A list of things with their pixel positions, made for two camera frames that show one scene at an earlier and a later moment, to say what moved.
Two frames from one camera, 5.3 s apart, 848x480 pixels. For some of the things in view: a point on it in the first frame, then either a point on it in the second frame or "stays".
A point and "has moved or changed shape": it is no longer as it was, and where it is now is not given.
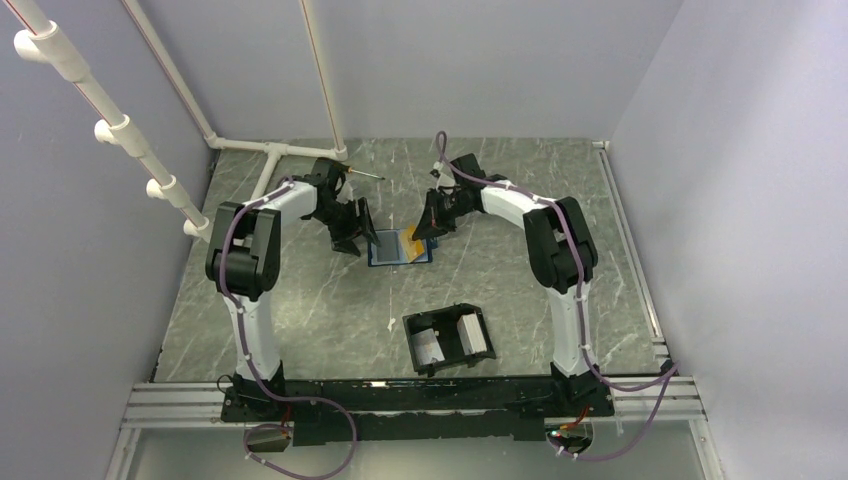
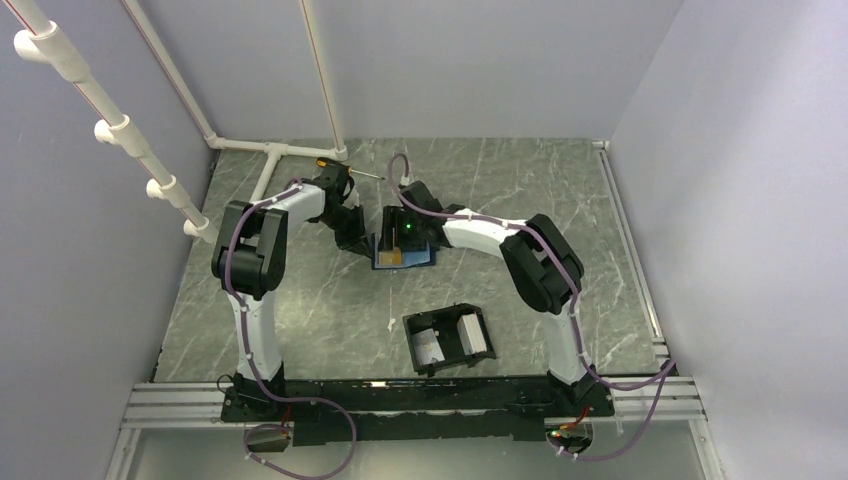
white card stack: x=471 y=335 stays
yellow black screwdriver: x=350 y=170 stays
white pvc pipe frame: x=43 y=40 stays
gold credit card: x=412 y=247 has moved or changed shape
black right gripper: x=432 y=223 to x=392 y=218
